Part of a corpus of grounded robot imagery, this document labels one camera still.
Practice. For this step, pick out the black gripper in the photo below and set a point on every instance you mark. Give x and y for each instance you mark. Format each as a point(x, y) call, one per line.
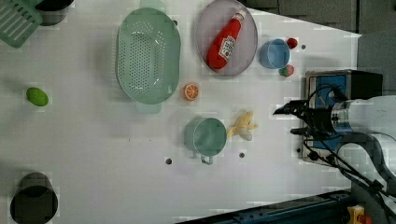
point(318, 120)

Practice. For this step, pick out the yellow plush peeled banana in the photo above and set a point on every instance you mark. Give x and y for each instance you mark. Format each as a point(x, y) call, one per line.
point(243, 126)

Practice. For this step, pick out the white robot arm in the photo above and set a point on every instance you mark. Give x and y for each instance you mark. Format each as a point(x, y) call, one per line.
point(359, 134)

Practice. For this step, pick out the toy oven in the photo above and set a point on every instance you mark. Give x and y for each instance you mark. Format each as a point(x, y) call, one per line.
point(353, 84)

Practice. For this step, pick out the blue bowl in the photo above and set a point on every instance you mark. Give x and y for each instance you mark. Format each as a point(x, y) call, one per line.
point(274, 54)

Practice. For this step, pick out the dark red toy strawberry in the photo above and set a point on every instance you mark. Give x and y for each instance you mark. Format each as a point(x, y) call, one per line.
point(292, 43)

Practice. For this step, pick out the red ketchup bottle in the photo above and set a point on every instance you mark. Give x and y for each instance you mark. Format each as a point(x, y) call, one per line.
point(221, 49)

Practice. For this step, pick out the yellow emergency stop button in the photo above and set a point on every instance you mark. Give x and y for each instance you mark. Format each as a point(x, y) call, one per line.
point(357, 215)

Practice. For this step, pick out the toy orange slice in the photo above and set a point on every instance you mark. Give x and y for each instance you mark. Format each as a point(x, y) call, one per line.
point(190, 92)

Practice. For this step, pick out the grey round plate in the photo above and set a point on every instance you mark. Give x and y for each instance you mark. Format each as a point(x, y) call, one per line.
point(211, 20)

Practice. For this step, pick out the green colander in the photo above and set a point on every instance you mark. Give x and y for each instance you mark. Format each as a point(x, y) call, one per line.
point(148, 56)

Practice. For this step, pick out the green lime toy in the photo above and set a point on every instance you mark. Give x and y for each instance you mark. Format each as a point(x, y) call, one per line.
point(37, 97)

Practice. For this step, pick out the grey pot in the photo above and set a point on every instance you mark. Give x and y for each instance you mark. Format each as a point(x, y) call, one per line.
point(53, 11)

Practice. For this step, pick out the black cup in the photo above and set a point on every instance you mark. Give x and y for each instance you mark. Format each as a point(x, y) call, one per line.
point(35, 201)

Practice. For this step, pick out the green dish rack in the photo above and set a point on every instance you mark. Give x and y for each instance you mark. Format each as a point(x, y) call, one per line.
point(18, 20)

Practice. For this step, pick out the blue aluminium frame rail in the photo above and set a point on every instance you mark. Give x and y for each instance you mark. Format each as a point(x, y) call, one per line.
point(327, 208)

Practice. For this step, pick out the green cup with handle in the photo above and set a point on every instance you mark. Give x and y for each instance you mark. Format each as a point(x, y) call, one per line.
point(206, 137)

